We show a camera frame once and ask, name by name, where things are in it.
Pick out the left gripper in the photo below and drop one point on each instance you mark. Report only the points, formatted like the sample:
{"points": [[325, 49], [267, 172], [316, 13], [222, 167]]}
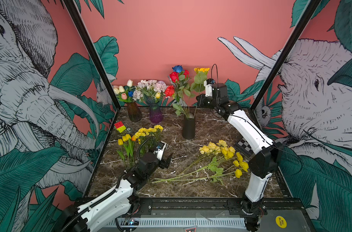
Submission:
{"points": [[163, 164]]}

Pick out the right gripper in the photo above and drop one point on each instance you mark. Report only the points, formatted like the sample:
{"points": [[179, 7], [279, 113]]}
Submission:
{"points": [[202, 102]]}

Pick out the yellow sunflower stem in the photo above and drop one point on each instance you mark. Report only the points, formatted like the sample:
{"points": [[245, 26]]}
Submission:
{"points": [[199, 79]]}

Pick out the yellow carnation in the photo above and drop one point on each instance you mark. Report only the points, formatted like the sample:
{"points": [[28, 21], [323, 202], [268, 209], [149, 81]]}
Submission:
{"points": [[145, 147], [151, 130], [141, 136]]}

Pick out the yellow carnation stem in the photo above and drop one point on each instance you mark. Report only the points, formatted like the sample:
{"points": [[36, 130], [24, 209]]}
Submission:
{"points": [[160, 129]]}

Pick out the purple glass vase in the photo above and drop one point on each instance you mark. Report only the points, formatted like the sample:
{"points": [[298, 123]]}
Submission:
{"points": [[155, 114]]}

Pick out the yellow rose bunch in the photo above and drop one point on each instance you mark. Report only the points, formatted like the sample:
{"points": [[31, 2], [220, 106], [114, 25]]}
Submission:
{"points": [[213, 148]]}

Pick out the yellow poppy spray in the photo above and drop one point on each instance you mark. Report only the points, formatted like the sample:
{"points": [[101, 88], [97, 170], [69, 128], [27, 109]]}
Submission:
{"points": [[226, 157], [213, 172]]}

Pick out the brown ribbed glass vase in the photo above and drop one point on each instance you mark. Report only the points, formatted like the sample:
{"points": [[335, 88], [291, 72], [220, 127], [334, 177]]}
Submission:
{"points": [[134, 113]]}

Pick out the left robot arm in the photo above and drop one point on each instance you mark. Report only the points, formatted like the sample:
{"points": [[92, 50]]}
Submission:
{"points": [[119, 200]]}

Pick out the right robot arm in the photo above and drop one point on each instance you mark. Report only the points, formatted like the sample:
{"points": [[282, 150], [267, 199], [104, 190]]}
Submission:
{"points": [[267, 153]]}

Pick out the red blue rose bunch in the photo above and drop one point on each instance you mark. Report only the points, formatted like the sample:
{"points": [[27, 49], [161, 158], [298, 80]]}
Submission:
{"points": [[178, 90]]}

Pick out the white purple hydrangea bunch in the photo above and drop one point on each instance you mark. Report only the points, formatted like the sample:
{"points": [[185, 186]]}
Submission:
{"points": [[150, 91]]}

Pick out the checkerboard calibration plate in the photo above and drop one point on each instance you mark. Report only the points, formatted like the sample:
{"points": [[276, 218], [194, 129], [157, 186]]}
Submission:
{"points": [[243, 146]]}

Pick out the red yellow cube block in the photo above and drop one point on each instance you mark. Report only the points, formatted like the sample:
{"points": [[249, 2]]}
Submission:
{"points": [[120, 127]]}

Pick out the white tulip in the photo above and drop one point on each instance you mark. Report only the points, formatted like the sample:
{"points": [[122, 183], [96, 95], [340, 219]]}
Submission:
{"points": [[129, 83]]}

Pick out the yellow round sticker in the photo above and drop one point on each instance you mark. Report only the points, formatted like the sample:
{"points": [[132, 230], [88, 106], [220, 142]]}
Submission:
{"points": [[281, 222]]}

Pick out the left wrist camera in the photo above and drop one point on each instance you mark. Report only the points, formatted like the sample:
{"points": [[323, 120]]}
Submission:
{"points": [[159, 149]]}

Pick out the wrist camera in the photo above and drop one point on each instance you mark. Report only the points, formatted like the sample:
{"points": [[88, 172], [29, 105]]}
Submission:
{"points": [[159, 149], [208, 84]]}

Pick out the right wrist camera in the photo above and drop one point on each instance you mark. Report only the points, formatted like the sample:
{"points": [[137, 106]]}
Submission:
{"points": [[208, 84]]}

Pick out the white ribbed cable duct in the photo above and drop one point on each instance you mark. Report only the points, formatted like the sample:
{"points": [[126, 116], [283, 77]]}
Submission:
{"points": [[153, 222]]}

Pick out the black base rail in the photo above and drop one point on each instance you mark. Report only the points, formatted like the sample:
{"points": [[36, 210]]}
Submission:
{"points": [[148, 205]]}

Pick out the black left frame post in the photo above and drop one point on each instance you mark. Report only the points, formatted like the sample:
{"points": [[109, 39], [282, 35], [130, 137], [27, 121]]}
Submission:
{"points": [[82, 30]]}

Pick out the black frame post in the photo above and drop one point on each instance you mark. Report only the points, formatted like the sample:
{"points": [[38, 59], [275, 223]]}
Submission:
{"points": [[82, 30], [301, 24]]}

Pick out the black right frame post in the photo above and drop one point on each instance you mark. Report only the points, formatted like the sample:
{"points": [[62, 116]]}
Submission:
{"points": [[301, 24]]}

